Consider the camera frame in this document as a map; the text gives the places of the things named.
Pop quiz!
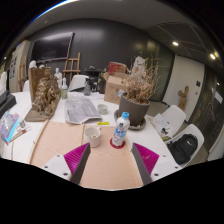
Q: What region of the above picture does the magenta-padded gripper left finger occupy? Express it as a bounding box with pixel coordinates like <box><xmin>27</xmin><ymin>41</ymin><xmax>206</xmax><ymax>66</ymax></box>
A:
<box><xmin>42</xmin><ymin>142</ymin><xmax>92</xmax><ymax>185</ymax></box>

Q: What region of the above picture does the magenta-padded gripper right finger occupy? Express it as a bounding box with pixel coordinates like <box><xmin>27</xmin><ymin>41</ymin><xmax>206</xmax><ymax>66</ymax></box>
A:
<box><xmin>130</xmin><ymin>142</ymin><xmax>183</xmax><ymax>186</ymax></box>

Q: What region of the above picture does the light plywood board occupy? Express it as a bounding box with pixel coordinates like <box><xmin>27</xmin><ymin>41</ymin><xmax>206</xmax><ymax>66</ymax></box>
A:
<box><xmin>29</xmin><ymin>119</ymin><xmax>85</xmax><ymax>168</ymax></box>
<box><xmin>79</xmin><ymin>124</ymin><xmax>145</xmax><ymax>191</ymax></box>

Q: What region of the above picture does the black backpack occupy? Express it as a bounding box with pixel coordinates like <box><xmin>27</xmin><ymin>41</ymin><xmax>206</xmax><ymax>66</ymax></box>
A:
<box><xmin>166</xmin><ymin>133</ymin><xmax>199</xmax><ymax>165</ymax></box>

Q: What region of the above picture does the white paper stack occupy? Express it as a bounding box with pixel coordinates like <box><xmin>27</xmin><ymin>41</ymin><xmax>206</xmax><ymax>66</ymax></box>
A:
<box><xmin>150</xmin><ymin>112</ymin><xmax>173</xmax><ymax>138</ymax></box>

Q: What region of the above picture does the dark round plant saucer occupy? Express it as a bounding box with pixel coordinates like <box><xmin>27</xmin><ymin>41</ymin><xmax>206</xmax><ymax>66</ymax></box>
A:
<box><xmin>113</xmin><ymin>109</ymin><xmax>148</xmax><ymax>131</ymax></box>

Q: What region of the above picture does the white mug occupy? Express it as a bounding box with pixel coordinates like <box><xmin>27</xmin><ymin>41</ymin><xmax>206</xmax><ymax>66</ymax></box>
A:
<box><xmin>83</xmin><ymin>125</ymin><xmax>103</xmax><ymax>149</ymax></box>

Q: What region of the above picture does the white plastic chair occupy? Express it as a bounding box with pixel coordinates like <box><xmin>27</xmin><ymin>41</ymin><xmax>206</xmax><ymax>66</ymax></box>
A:
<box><xmin>165</xmin><ymin>123</ymin><xmax>205</xmax><ymax>167</ymax></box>
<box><xmin>67</xmin><ymin>74</ymin><xmax>90</xmax><ymax>93</ymax></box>
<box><xmin>159</xmin><ymin>104</ymin><xmax>187</xmax><ymax>138</ymax></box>

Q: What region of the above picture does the flat round red coaster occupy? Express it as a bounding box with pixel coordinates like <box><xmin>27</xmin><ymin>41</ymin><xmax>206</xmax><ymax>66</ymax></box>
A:
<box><xmin>109</xmin><ymin>137</ymin><xmax>127</xmax><ymax>150</ymax></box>

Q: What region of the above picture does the bundle of brushes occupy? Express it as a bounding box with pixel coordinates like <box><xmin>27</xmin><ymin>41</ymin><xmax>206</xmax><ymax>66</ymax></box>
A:
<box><xmin>9</xmin><ymin>123</ymin><xmax>33</xmax><ymax>144</ymax></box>

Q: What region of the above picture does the clear bottle with blue cap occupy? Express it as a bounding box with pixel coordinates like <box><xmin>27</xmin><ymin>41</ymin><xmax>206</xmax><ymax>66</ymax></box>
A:
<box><xmin>111</xmin><ymin>111</ymin><xmax>131</xmax><ymax>148</ymax></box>

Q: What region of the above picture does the open grey newspaper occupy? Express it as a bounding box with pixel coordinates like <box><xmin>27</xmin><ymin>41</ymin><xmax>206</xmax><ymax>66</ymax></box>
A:
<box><xmin>63</xmin><ymin>94</ymin><xmax>103</xmax><ymax>125</ymax></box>

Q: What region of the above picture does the grey pot with dried plant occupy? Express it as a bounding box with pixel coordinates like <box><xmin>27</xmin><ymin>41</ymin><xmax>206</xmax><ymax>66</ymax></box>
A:
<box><xmin>117</xmin><ymin>56</ymin><xmax>162</xmax><ymax>127</ymax></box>

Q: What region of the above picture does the small grey round bowl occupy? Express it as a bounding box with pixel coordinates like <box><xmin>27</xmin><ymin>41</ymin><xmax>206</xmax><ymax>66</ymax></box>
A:
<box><xmin>96</xmin><ymin>103</ymin><xmax>109</xmax><ymax>116</ymax></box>

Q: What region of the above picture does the wooden figure statue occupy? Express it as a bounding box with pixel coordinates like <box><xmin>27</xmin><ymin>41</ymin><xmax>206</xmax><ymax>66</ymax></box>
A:
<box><xmin>177</xmin><ymin>85</ymin><xmax>190</xmax><ymax>112</ymax></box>

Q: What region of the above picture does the white spray bottle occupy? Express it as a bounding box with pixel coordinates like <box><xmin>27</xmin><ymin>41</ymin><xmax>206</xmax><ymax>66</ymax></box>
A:
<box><xmin>60</xmin><ymin>77</ymin><xmax>69</xmax><ymax>100</ymax></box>

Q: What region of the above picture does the grey bottle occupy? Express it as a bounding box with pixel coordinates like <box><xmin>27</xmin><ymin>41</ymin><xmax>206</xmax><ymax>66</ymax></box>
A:
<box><xmin>83</xmin><ymin>79</ymin><xmax>92</xmax><ymax>97</ymax></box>

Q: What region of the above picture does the white figure statuette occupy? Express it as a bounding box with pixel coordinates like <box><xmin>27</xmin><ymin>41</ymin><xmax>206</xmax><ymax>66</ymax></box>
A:
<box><xmin>53</xmin><ymin>67</ymin><xmax>64</xmax><ymax>89</ymax></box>

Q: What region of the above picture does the brown cardboard box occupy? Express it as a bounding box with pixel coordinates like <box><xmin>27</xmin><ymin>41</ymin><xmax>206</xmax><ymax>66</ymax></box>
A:
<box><xmin>103</xmin><ymin>73</ymin><xmax>130</xmax><ymax>105</ymax></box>

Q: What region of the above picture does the wooden easel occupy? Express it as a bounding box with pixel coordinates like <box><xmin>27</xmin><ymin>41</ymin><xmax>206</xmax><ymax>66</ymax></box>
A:
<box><xmin>61</xmin><ymin>51</ymin><xmax>82</xmax><ymax>83</ymax></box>

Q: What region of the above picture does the white wrapped sculpture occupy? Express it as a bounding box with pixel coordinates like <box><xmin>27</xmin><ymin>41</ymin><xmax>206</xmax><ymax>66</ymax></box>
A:
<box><xmin>131</xmin><ymin>55</ymin><xmax>148</xmax><ymax>77</ymax></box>

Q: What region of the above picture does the white bust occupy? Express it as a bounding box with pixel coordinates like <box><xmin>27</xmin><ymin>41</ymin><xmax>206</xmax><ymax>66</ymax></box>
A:
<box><xmin>28</xmin><ymin>59</ymin><xmax>39</xmax><ymax>70</ymax></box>

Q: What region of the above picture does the red box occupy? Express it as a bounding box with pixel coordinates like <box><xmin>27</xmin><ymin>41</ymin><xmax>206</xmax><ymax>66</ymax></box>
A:
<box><xmin>106</xmin><ymin>61</ymin><xmax>129</xmax><ymax>76</ymax></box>

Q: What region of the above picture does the large black wall screen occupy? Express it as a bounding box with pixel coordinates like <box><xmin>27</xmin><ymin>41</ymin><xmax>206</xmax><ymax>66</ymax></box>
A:
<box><xmin>30</xmin><ymin>31</ymin><xmax>75</xmax><ymax>64</ymax></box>

